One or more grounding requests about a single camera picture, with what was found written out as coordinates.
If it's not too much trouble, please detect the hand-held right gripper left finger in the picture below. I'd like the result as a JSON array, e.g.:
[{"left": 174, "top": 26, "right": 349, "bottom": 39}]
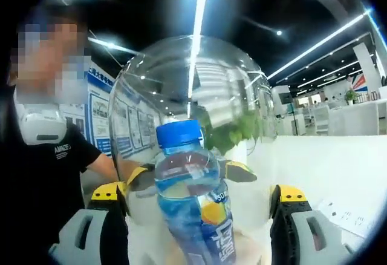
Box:
[{"left": 48, "top": 182, "right": 131, "bottom": 265}]

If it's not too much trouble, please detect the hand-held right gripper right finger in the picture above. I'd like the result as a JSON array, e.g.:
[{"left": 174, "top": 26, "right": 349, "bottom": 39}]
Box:
[{"left": 268, "top": 184, "right": 355, "bottom": 265}]

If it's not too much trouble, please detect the blue Mizone drink bottle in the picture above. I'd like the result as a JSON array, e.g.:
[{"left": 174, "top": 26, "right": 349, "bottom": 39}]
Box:
[{"left": 154, "top": 119, "right": 238, "bottom": 265}]

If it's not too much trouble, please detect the clear glass dome cover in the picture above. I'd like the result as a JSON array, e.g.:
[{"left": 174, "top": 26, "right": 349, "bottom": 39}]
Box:
[{"left": 108, "top": 34, "right": 279, "bottom": 228}]

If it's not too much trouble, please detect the white plant pot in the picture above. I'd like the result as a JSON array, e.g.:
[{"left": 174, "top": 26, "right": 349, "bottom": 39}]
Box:
[{"left": 235, "top": 139, "right": 252, "bottom": 171}]

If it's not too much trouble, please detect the green leafy plant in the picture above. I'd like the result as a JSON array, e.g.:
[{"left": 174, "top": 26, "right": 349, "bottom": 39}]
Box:
[{"left": 199, "top": 110, "right": 267, "bottom": 157}]

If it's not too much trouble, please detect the white power strip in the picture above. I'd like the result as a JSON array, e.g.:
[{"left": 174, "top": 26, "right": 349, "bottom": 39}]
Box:
[{"left": 314, "top": 200, "right": 379, "bottom": 239}]

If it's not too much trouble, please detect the person's black shirt torso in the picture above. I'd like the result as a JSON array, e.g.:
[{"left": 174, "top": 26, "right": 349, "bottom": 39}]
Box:
[{"left": 0, "top": 122, "right": 103, "bottom": 249}]

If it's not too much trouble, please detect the black stand with screen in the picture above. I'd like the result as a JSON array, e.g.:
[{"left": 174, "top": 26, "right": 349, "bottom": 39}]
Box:
[{"left": 278, "top": 91, "right": 301, "bottom": 136}]

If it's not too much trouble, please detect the white worn neck device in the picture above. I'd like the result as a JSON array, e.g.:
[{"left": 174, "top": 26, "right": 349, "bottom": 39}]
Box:
[{"left": 13, "top": 95, "right": 68, "bottom": 143}]

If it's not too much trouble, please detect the small distant potted plant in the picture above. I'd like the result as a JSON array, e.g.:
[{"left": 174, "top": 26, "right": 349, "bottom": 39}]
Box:
[{"left": 344, "top": 88, "right": 359, "bottom": 106}]

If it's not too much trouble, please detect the blue white wall poster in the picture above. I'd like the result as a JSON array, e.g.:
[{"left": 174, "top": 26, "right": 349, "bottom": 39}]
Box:
[{"left": 86, "top": 62, "right": 164, "bottom": 160}]

